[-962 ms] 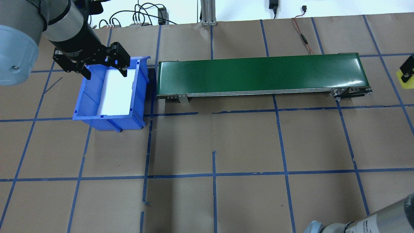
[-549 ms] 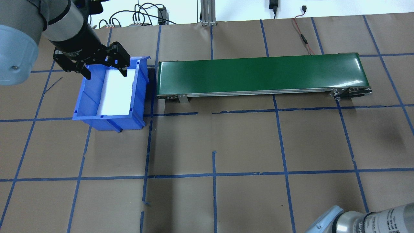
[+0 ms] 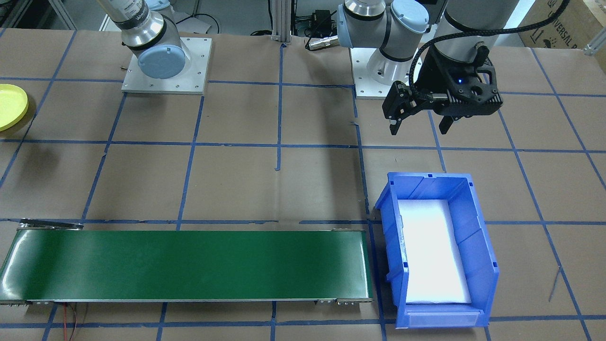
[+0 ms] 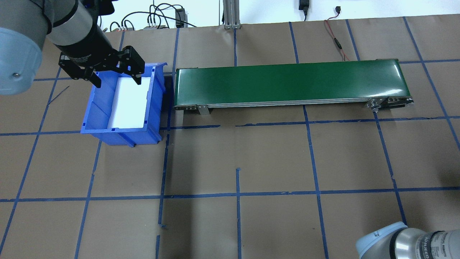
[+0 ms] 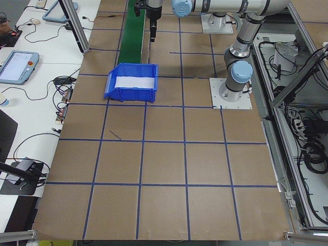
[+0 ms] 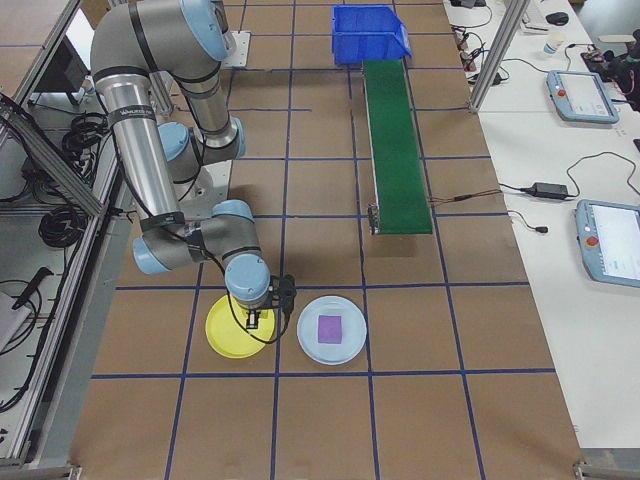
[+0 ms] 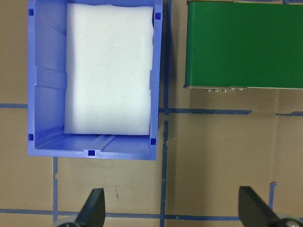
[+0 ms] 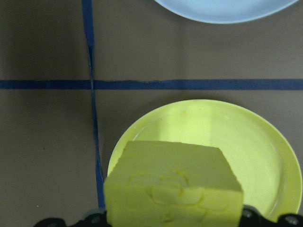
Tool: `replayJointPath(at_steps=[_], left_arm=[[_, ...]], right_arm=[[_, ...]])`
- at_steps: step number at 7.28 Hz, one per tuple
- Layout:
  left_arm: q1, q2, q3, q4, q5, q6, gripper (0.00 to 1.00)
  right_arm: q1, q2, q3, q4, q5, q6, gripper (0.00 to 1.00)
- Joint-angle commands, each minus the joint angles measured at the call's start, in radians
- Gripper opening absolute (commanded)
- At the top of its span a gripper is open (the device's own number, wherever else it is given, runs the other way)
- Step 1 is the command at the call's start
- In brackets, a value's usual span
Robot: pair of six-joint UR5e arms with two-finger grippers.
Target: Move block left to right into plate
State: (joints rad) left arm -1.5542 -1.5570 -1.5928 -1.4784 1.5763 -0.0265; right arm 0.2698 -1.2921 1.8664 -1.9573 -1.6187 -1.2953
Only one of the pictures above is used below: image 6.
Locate green conveyor belt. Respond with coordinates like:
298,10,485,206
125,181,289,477
360,58,434,237

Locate light blue round plate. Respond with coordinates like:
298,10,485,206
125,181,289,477
296,295,369,366

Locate blue grey teach pendant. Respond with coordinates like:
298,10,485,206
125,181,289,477
546,69,620,125
573,199,640,289

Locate yellow round plate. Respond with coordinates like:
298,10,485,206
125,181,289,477
205,290,277,359

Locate black handle tool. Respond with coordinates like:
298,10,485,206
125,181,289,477
12,268,54,309

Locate black cable with plug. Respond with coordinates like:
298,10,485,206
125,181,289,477
508,210,550,235

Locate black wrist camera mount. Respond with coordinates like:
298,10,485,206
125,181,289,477
272,274,297,311

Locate blue plastic bin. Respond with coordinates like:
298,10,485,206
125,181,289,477
330,4,414,66

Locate purple foam block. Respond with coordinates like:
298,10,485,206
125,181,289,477
317,314,344,345

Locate metal bar frame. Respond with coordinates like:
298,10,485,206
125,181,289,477
0,0,151,466

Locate black coiled cable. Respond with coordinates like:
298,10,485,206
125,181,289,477
39,207,89,249
62,113,121,156

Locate red conveyor wires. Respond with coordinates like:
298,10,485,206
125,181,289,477
429,189,503,205

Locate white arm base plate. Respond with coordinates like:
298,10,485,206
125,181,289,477
172,160,234,221
222,30,252,69

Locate black monitor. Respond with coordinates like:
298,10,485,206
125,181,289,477
32,37,94,106

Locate black power adapter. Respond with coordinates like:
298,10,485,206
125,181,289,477
530,182,570,198

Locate black power adapter cable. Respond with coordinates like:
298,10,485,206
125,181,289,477
499,152,640,201

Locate white side table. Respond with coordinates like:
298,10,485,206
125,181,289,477
442,0,640,451

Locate brown cardboard box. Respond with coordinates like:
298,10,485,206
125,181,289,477
82,0,117,22

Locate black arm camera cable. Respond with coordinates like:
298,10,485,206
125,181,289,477
164,224,295,346

